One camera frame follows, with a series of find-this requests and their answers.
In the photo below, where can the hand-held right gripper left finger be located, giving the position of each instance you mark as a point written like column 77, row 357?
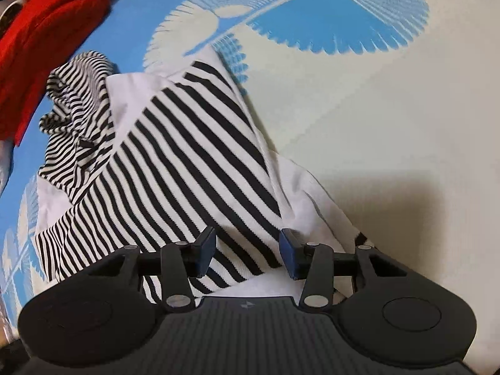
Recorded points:
column 207, row 253

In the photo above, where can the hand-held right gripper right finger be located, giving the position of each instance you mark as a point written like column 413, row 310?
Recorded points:
column 288, row 254

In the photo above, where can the black white striped shirt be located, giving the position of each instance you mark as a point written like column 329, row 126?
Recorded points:
column 187, row 156

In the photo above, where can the blue cream printed mat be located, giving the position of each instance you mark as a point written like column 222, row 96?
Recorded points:
column 390, row 125

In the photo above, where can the red knitted sweater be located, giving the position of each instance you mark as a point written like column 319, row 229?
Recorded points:
column 39, row 47

